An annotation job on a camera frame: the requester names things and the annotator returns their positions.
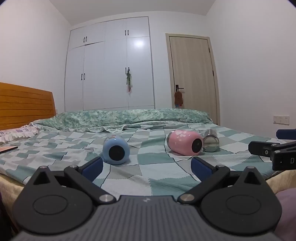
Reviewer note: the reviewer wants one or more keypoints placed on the floral frilled pillow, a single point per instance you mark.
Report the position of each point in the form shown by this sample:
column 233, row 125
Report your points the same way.
column 16, row 134

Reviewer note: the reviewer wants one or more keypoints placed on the light wooden door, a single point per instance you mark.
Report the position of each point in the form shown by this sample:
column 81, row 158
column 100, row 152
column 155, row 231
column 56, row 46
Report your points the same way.
column 193, row 76

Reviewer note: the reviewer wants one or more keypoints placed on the green hanging ornament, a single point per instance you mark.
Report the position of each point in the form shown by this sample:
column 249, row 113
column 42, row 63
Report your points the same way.
column 128, row 80

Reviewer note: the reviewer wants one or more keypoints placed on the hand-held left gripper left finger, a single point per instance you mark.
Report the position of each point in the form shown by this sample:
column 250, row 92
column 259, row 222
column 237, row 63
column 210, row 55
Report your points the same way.
column 93, row 170

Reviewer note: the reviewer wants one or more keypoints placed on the green patterned folded quilt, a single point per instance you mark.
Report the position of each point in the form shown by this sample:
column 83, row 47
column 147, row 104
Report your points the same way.
column 129, row 118

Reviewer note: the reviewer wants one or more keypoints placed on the white wall socket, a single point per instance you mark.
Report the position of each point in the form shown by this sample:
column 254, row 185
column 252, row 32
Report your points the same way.
column 280, row 119

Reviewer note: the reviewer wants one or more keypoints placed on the beige mattress cover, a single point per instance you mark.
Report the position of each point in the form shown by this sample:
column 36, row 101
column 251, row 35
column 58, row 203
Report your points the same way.
column 11, row 185

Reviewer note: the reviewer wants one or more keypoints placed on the green checkered bedsheet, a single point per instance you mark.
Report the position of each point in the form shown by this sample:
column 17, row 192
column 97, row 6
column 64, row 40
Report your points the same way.
column 148, row 176

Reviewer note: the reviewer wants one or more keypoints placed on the orange wooden headboard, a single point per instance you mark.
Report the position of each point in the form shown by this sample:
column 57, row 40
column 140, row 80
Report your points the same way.
column 25, row 106

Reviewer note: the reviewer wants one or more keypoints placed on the pink flowered cup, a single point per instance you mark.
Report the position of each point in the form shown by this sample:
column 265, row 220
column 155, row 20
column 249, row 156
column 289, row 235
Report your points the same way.
column 183, row 142

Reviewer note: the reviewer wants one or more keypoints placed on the stainless steel cup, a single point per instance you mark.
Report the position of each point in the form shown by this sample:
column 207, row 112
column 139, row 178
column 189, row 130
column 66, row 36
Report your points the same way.
column 210, row 141

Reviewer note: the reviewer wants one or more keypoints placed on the white wardrobe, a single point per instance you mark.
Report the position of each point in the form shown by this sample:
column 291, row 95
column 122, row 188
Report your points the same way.
column 108, row 67

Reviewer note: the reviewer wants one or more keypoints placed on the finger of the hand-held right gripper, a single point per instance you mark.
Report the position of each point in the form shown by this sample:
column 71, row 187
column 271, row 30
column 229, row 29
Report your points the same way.
column 259, row 148
column 286, row 134

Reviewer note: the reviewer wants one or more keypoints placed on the light blue cup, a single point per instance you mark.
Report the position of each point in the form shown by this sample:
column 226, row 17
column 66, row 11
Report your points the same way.
column 115, row 150

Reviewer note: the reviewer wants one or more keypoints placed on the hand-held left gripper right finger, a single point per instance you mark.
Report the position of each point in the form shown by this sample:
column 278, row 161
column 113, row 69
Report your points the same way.
column 200, row 169

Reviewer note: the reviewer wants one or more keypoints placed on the purple cloth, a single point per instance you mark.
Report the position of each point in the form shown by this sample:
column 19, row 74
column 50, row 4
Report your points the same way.
column 286, row 206

